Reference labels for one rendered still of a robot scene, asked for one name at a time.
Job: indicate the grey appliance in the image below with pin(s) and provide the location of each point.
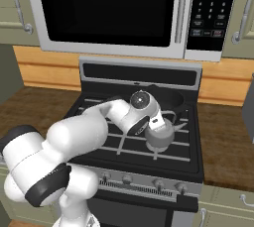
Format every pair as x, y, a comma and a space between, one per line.
248, 108

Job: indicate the silver stove knob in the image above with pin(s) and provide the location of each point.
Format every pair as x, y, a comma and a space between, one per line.
105, 178
127, 179
159, 184
181, 188

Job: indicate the black and silver stove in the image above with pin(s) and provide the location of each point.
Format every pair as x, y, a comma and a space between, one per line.
139, 72

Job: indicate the black pan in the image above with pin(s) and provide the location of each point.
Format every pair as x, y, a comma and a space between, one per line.
173, 100

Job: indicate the grey kettle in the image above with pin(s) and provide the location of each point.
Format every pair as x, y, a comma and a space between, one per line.
161, 139

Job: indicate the pale green base cupboard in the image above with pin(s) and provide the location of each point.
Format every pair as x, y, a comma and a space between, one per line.
23, 212

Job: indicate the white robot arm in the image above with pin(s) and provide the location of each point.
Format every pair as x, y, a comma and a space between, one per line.
76, 135

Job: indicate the silver microwave oven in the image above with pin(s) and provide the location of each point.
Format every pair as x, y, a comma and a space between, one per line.
105, 6

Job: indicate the pale green drawer front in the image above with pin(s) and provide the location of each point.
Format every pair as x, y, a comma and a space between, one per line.
225, 198

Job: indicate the pale green wall cupboard door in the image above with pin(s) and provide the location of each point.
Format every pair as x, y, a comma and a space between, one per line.
236, 47
8, 13

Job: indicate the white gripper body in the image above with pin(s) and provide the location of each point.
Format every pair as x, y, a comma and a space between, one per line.
156, 122

